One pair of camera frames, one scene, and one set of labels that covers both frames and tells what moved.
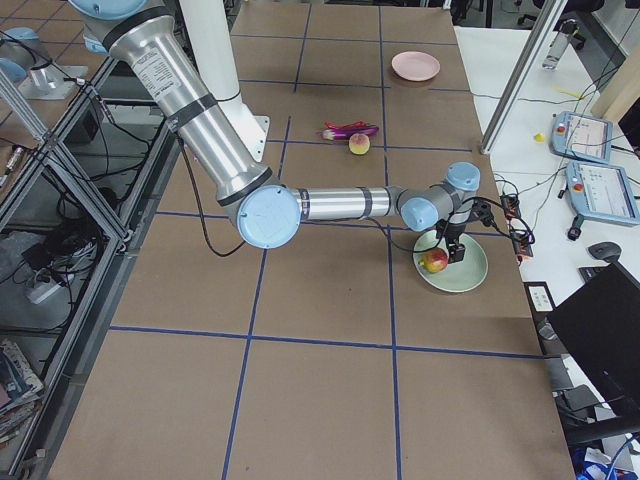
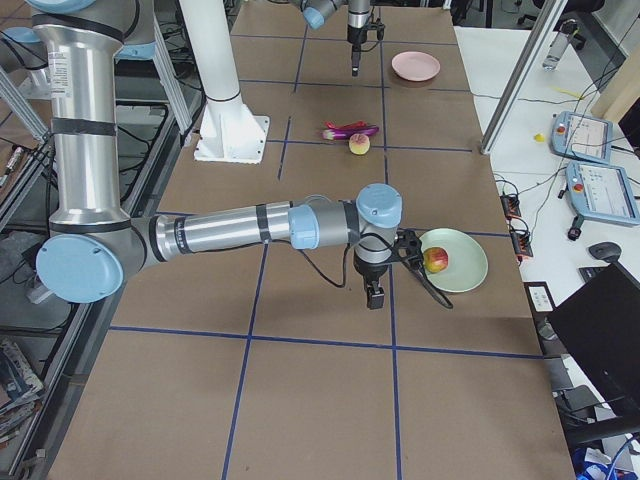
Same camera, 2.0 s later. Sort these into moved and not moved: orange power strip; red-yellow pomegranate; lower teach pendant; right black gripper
Moved: right black gripper
Not moved: orange power strip; red-yellow pomegranate; lower teach pendant
